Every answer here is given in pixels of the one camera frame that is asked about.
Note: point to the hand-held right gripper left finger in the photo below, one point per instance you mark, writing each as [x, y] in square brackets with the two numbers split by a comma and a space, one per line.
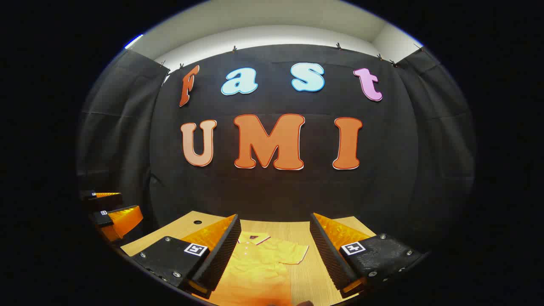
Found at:
[221, 255]

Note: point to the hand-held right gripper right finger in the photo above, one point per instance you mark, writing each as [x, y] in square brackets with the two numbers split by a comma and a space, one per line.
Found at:
[329, 255]

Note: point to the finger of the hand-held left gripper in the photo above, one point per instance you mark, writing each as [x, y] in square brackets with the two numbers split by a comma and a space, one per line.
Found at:
[106, 202]
[123, 221]

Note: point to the orange T-shirt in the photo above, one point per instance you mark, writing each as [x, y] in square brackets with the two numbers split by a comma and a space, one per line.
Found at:
[259, 272]

